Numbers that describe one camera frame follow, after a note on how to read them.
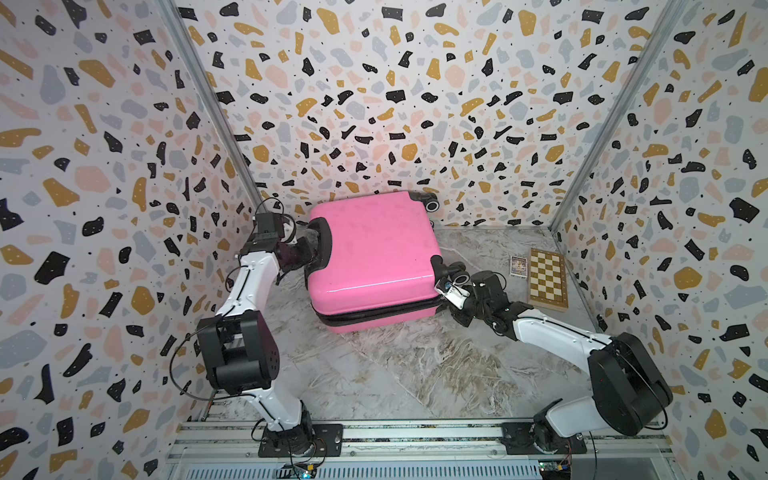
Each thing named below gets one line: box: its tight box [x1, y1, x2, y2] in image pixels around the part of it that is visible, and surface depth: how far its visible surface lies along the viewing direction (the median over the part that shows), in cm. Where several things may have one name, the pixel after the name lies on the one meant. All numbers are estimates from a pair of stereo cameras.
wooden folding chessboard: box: [528, 248, 569, 312], surface depth 105 cm
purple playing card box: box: [510, 256, 528, 278], surface depth 111 cm
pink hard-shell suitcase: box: [306, 191, 448, 333], surface depth 87 cm
